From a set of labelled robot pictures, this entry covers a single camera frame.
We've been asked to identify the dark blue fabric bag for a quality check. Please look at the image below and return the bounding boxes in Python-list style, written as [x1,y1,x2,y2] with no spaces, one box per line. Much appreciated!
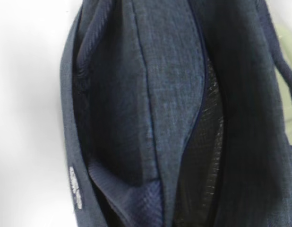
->
[60,0,292,227]

